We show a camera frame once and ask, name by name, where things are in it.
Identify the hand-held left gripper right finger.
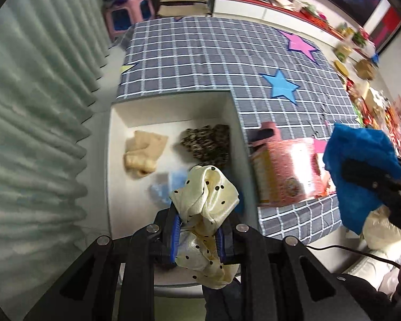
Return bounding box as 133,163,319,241
215,217,371,321

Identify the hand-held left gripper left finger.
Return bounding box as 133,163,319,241
23,207,185,321

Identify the blue cloth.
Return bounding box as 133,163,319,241
322,123,401,236

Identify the cream polka dot scarf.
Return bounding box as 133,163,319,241
169,165,240,290

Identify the light blue fluffy item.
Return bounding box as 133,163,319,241
149,170,190,208

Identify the tan fleece item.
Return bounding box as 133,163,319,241
124,130,169,177

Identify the leopard print plush item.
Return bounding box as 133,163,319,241
180,124,231,168

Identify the white storage box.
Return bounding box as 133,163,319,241
107,90,260,298

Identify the red patterned carton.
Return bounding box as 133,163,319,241
247,122,338,207

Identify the red shelf with assorted items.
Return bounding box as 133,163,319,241
217,0,401,149

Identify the pale green curtain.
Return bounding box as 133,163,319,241
0,0,121,308

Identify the grey checked tablecloth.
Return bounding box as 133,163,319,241
115,16,365,245

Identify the pink plastic stool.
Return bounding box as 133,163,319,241
102,0,155,41

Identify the black cable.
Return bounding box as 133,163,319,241
304,245,401,270

